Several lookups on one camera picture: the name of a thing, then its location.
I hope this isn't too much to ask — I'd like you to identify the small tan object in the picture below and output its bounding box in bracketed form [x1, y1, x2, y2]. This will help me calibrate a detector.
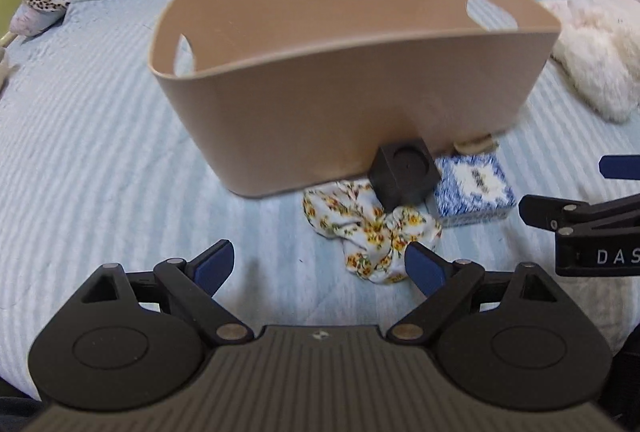
[452, 137, 500, 155]

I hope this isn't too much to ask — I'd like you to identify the black cube box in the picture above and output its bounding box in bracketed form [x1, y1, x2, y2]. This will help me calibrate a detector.
[369, 138, 439, 213]

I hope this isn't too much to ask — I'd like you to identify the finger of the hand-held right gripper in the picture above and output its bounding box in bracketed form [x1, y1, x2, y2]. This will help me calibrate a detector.
[518, 193, 640, 233]
[598, 155, 640, 181]

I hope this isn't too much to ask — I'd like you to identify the white fluffy plush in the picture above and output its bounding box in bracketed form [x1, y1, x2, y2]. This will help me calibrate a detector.
[541, 0, 640, 123]

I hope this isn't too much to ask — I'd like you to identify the beige plastic basket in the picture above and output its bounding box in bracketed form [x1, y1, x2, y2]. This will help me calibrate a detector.
[147, 0, 563, 199]

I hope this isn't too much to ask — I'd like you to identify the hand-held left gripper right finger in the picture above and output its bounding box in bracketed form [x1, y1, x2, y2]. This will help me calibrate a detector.
[387, 241, 560, 343]

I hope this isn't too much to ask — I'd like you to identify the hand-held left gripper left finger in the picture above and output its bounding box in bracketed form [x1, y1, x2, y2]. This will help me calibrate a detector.
[80, 240, 255, 345]

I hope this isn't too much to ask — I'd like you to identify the floral fabric scrunchie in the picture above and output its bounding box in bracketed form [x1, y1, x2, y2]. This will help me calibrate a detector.
[302, 180, 444, 285]

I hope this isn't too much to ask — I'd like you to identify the blue white patterned box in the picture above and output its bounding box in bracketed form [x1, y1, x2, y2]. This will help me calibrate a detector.
[431, 153, 517, 229]

